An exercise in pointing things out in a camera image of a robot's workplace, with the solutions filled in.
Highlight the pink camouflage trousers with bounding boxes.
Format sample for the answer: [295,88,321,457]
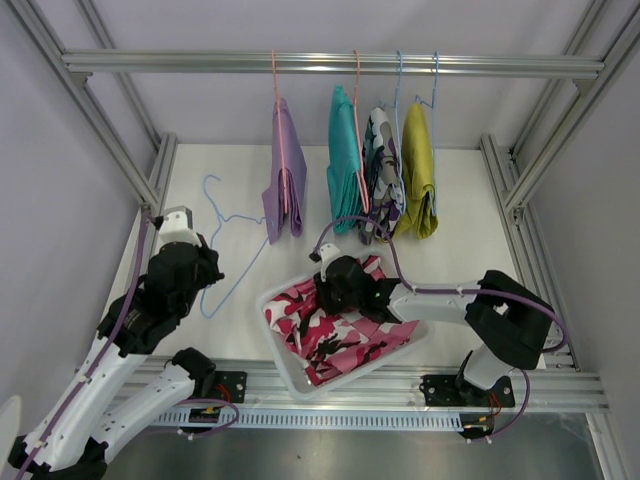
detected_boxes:
[260,278,420,389]

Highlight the white plastic basket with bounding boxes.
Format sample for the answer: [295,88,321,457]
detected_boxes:
[256,267,433,400]

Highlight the lilac purple trousers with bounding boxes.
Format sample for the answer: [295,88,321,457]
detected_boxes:
[262,98,307,245]

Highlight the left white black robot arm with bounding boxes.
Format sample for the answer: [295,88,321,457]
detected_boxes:
[8,233,224,479]

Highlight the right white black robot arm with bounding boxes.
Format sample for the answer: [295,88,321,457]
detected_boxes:
[314,256,557,407]

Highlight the pink hanger under teal trousers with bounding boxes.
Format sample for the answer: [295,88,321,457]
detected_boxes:
[352,48,372,212]

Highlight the purple grey camouflage trousers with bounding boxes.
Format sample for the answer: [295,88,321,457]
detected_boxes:
[359,107,404,245]

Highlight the olive yellow trousers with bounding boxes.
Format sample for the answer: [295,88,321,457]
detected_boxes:
[396,103,438,240]

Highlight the blue hanger under camouflage trousers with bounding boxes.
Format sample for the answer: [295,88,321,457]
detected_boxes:
[381,50,407,214]

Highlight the teal trousers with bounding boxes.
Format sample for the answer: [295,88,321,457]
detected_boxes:
[326,85,369,235]

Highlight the blue hanger under olive trousers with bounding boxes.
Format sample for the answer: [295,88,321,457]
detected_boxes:
[415,51,440,216]

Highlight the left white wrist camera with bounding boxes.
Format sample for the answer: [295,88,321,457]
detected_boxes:
[151,206,200,246]

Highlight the left aluminium frame posts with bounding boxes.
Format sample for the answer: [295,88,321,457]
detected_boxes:
[0,0,179,211]

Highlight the aluminium frame posts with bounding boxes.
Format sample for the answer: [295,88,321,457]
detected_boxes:
[0,0,179,211]
[480,1,639,377]

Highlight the white slotted cable duct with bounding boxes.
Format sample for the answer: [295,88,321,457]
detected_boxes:
[151,407,463,432]

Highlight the right aluminium frame posts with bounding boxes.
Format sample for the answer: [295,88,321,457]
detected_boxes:
[480,1,639,377]

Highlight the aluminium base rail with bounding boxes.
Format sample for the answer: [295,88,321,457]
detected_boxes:
[114,357,611,414]

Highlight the aluminium hanging rail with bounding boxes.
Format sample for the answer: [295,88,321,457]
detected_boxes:
[61,49,605,80]

